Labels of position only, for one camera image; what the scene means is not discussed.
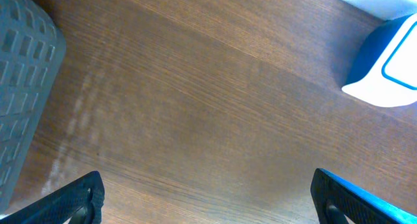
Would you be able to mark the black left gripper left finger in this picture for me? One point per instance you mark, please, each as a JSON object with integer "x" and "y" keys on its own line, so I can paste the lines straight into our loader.
{"x": 80, "y": 201}

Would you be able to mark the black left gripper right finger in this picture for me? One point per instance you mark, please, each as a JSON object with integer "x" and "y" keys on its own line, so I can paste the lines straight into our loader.
{"x": 337, "y": 201}

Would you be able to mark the grey plastic mesh basket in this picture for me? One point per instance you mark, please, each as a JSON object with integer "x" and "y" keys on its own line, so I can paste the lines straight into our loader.
{"x": 32, "y": 51}

